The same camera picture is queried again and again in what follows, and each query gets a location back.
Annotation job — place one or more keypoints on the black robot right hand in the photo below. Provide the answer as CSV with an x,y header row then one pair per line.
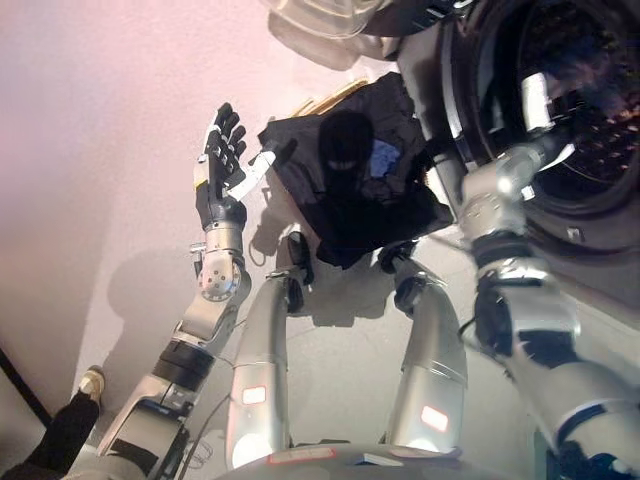
x,y
537,105

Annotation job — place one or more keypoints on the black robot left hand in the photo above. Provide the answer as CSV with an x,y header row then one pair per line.
x,y
217,175

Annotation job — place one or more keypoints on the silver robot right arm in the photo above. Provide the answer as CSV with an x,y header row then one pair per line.
x,y
540,325

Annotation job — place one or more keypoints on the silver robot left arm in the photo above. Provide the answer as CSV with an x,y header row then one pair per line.
x,y
210,310

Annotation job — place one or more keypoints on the dark grey front-load washing machine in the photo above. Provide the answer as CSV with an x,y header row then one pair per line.
x,y
550,210

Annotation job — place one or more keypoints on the woven wicker laundry basket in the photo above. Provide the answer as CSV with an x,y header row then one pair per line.
x,y
330,97

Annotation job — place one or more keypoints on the black clothes pile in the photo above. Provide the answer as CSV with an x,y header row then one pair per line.
x,y
360,220

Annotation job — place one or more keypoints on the round glass washing machine door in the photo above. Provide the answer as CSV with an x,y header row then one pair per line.
x,y
325,20

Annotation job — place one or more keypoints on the blue cloth garment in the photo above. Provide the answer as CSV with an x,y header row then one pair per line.
x,y
384,157

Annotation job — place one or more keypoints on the silver robot left leg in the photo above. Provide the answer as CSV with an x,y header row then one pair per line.
x,y
265,360

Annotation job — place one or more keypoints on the silver robot leg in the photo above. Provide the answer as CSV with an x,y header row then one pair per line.
x,y
265,360
435,360

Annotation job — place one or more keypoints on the beige person shoe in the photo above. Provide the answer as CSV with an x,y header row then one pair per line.
x,y
92,382

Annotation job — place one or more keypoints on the silver robot right leg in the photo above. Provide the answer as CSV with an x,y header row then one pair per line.
x,y
435,360

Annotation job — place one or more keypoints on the person leg black trousers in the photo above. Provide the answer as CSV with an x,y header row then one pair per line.
x,y
70,430

